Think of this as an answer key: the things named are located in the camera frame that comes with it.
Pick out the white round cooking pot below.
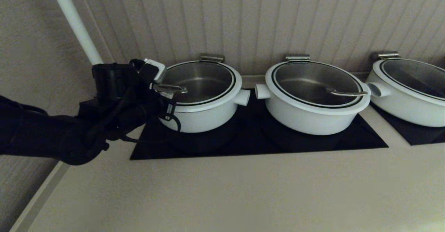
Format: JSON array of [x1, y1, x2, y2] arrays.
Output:
[[365, 72, 445, 127], [149, 76, 251, 133], [254, 83, 371, 136]]

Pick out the wide black glass cooktop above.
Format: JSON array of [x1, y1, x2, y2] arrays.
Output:
[[130, 90, 389, 160]]

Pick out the white support pole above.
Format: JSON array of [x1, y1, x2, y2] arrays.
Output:
[[47, 0, 104, 66]]

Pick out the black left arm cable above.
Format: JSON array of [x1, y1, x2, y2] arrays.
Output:
[[120, 97, 182, 144]]

